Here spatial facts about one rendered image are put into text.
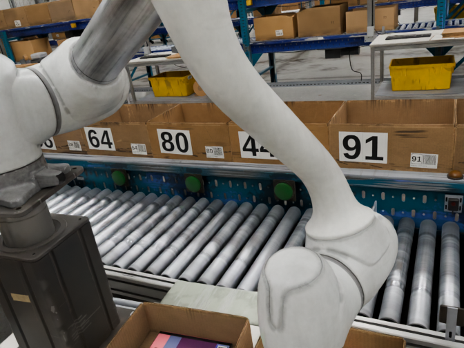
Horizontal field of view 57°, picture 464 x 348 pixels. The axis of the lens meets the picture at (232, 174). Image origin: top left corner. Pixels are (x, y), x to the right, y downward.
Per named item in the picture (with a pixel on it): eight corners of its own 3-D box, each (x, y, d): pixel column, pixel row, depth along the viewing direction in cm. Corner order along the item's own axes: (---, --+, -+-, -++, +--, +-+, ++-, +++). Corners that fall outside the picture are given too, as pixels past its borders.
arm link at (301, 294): (318, 405, 50) (366, 334, 59) (311, 301, 44) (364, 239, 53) (247, 364, 57) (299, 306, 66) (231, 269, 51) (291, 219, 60)
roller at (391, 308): (376, 335, 104) (376, 320, 102) (399, 226, 146) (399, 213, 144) (398, 340, 102) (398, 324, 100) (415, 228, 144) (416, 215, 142)
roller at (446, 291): (435, 348, 99) (436, 331, 97) (441, 230, 141) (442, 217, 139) (459, 353, 96) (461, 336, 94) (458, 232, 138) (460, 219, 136)
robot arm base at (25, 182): (35, 208, 80) (26, 181, 77) (-57, 206, 86) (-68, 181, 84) (88, 168, 96) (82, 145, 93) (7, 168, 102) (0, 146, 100)
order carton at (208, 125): (152, 159, 188) (144, 122, 181) (186, 136, 212) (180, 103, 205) (233, 163, 171) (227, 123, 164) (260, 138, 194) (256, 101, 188)
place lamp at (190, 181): (186, 192, 177) (183, 177, 175) (187, 190, 178) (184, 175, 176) (200, 193, 174) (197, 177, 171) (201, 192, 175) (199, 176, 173)
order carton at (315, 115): (232, 163, 171) (226, 123, 164) (259, 138, 195) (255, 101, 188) (330, 168, 154) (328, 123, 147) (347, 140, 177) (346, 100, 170)
